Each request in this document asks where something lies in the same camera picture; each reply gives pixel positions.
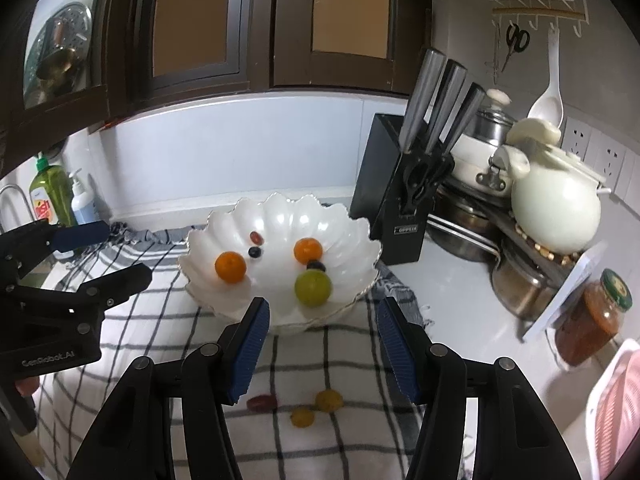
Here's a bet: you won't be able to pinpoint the yellow kumquat larger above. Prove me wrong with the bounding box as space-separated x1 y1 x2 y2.
314 389 344 414

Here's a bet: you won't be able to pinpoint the white rice spoon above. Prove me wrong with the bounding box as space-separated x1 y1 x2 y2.
527 25 564 128

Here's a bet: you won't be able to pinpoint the checked black white cloth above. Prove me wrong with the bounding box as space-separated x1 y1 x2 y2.
35 228 423 479

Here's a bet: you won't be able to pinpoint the steel faucet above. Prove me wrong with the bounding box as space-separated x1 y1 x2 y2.
1 183 36 221

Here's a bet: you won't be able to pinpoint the black kitchen shears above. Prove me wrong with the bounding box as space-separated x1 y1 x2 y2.
400 153 454 216

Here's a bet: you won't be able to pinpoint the green dish soap bottle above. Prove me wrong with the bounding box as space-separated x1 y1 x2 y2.
29 154 75 226

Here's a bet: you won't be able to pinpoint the green round fruit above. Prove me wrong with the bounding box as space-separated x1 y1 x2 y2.
294 269 333 308

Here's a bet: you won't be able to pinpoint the dark wooden window frame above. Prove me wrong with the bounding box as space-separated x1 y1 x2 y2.
1 0 432 172

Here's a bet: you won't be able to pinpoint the steel knife handle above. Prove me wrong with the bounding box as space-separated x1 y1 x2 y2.
442 82 485 157
424 60 466 155
398 48 446 153

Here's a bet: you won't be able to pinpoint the white enamel pot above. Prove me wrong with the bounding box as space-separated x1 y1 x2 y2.
450 134 512 198

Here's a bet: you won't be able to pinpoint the steel knife handle middle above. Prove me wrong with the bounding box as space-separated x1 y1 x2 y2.
424 60 466 155

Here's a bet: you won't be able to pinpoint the white wall socket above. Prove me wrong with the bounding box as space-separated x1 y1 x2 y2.
561 117 639 206

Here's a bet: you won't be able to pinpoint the pink collapsible basket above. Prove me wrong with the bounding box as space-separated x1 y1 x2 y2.
585 339 639 479

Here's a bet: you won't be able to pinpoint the red oblong date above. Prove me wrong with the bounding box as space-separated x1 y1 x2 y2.
246 394 278 413

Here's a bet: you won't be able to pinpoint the steel pan under shelf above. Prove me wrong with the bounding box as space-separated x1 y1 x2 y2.
426 193 501 263

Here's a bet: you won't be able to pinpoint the white scalloped fruit bowl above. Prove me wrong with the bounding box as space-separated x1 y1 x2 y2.
179 193 382 335

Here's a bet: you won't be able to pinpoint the steel pot lower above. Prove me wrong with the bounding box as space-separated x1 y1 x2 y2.
491 246 558 322

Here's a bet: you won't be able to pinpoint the black knife block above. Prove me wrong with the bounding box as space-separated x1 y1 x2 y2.
349 114 442 266

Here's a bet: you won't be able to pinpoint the dark grape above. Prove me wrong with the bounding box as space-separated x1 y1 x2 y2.
306 260 326 272

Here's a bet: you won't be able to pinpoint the orange tangerine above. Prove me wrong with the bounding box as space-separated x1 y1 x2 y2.
214 252 246 285
293 237 323 266

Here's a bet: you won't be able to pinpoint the black hanging scissors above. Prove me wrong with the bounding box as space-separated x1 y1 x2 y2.
501 23 530 73

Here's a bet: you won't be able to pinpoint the glass jar with sauce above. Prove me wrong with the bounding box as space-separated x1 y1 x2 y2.
554 268 632 367

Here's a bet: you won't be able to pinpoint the steel knife handle left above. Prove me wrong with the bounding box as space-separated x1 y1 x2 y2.
398 48 446 153

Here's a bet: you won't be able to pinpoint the steel steamer plate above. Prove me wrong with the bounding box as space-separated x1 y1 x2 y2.
23 1 92 108

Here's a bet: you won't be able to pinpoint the left hand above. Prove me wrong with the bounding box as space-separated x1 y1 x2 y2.
15 377 40 396

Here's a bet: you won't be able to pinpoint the steel knife handle right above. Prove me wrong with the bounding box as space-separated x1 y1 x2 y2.
442 82 485 157

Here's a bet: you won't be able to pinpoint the yellow kumquat smaller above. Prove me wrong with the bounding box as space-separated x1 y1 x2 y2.
290 406 316 429

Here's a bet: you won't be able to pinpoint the steel lidded pot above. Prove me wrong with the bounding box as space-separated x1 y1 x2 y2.
471 89 516 148

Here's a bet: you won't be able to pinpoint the white pump bottle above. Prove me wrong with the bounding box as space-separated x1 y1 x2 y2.
68 170 100 224

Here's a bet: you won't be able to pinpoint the cream ceramic pot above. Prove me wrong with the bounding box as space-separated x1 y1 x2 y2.
491 118 612 255

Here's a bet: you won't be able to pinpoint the small dark blueberry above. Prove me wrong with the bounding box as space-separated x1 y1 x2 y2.
248 246 262 259

